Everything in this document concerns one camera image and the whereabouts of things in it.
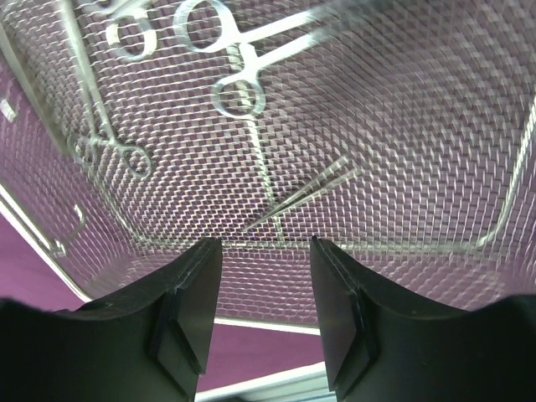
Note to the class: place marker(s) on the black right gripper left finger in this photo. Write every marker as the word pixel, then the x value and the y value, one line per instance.
pixel 148 341

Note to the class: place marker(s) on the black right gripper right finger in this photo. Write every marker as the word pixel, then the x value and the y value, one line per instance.
pixel 383 342

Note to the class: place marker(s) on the purple cloth wrap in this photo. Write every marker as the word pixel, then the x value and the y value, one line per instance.
pixel 237 354

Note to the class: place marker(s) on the wire mesh instrument tray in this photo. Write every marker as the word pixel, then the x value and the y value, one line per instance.
pixel 434 100

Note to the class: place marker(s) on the steel tweezers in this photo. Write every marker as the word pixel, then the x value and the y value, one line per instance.
pixel 328 179

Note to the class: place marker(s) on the steel surgical scissors left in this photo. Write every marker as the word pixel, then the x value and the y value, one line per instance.
pixel 101 133

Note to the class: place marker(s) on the steel forceps right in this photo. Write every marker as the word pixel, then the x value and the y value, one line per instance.
pixel 129 31

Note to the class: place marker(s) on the steel forceps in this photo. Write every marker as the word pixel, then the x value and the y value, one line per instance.
pixel 253 64
pixel 129 31

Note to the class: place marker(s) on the steel forceps centre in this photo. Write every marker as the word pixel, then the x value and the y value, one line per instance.
pixel 253 64

